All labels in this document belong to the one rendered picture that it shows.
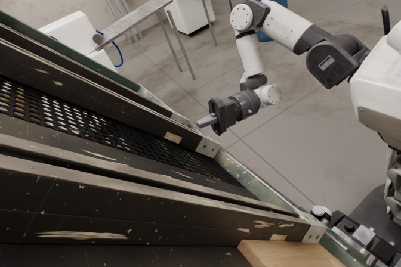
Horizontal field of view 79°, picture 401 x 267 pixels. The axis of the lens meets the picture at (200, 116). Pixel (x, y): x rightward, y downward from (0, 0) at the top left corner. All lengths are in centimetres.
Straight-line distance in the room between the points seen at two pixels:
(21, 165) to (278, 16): 69
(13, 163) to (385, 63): 66
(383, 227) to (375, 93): 119
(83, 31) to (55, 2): 379
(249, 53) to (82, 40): 244
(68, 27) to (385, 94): 283
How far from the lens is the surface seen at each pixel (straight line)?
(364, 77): 66
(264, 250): 53
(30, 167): 25
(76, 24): 303
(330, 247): 86
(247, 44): 83
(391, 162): 109
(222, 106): 71
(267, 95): 79
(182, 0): 502
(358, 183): 207
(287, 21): 77
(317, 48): 71
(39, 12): 683
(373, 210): 178
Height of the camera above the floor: 169
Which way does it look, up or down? 37 degrees down
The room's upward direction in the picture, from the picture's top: 22 degrees counter-clockwise
